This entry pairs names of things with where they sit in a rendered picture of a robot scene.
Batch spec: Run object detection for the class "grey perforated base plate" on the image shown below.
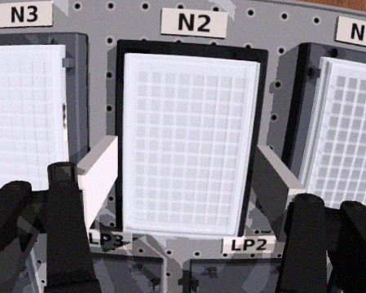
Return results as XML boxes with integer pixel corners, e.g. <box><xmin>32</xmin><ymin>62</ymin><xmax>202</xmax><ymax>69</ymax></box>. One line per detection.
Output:
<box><xmin>0</xmin><ymin>0</ymin><xmax>366</xmax><ymax>293</ymax></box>

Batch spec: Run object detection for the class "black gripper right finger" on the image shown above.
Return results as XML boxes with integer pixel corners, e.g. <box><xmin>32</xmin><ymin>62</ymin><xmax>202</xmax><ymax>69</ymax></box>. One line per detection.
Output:
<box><xmin>251</xmin><ymin>145</ymin><xmax>366</xmax><ymax>293</ymax></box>

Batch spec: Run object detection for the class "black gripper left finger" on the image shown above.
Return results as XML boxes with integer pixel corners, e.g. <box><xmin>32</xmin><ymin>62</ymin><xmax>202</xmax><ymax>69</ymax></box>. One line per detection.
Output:
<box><xmin>0</xmin><ymin>135</ymin><xmax>117</xmax><ymax>293</ymax></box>

